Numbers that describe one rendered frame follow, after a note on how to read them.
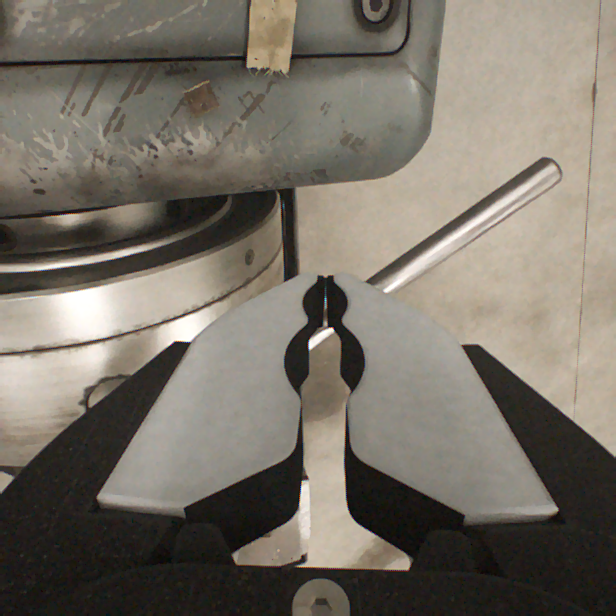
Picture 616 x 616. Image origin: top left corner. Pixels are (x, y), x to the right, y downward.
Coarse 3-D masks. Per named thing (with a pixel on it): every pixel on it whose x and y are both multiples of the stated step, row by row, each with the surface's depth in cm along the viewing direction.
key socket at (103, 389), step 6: (102, 384) 26; (108, 384) 27; (114, 384) 27; (96, 390) 26; (102, 390) 27; (108, 390) 27; (90, 396) 26; (96, 396) 27; (102, 396) 27; (90, 402) 27; (96, 402) 27
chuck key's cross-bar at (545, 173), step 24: (528, 168) 17; (552, 168) 17; (504, 192) 17; (528, 192) 17; (480, 216) 17; (504, 216) 17; (432, 240) 18; (456, 240) 18; (408, 264) 18; (432, 264) 18; (384, 288) 18; (312, 336) 19
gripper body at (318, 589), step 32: (192, 544) 5; (224, 544) 5; (448, 544) 5; (128, 576) 5; (160, 576) 5; (192, 576) 5; (224, 576) 5; (256, 576) 5; (288, 576) 5; (320, 576) 5; (352, 576) 5; (384, 576) 5; (416, 576) 5; (448, 576) 5; (480, 576) 5; (64, 608) 5; (96, 608) 5; (128, 608) 5; (160, 608) 5; (192, 608) 4; (224, 608) 4; (256, 608) 4; (288, 608) 4; (320, 608) 5; (352, 608) 4; (384, 608) 4; (416, 608) 4; (448, 608) 4; (480, 608) 4; (512, 608) 4; (544, 608) 4; (576, 608) 4
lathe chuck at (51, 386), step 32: (256, 288) 32; (192, 320) 28; (32, 352) 24; (64, 352) 24; (96, 352) 25; (128, 352) 26; (0, 384) 25; (32, 384) 25; (64, 384) 25; (96, 384) 26; (0, 416) 26; (32, 416) 26; (64, 416) 26; (0, 448) 27; (32, 448) 27
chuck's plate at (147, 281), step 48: (144, 240) 28; (192, 240) 30; (240, 240) 29; (0, 288) 23; (48, 288) 23; (96, 288) 23; (144, 288) 25; (192, 288) 27; (0, 336) 23; (48, 336) 24; (96, 336) 25
